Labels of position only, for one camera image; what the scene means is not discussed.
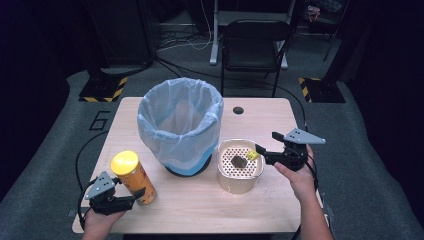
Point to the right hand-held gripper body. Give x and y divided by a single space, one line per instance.
295 153

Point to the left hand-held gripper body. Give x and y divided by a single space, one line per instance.
103 200

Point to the orange chip can yellow lid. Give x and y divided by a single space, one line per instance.
136 185

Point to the tea bag with yellow tag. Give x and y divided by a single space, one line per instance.
239 161

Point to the beige strainer container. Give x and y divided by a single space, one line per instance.
238 183

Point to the blue trash bin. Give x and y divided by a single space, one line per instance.
188 171

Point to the person's left hand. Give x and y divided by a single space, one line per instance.
101 223

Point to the person's right hand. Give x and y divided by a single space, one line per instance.
300 183

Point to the bin with blue bag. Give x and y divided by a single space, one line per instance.
176 146

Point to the black folding chair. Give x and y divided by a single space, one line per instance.
255 31

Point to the black cabinet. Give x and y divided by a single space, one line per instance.
123 33

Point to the grey table bracket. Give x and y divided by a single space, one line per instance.
71 213
328 210

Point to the black base plate hazard stripes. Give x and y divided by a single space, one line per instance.
325 91
100 90

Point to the white metal desk frame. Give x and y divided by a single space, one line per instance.
213 43

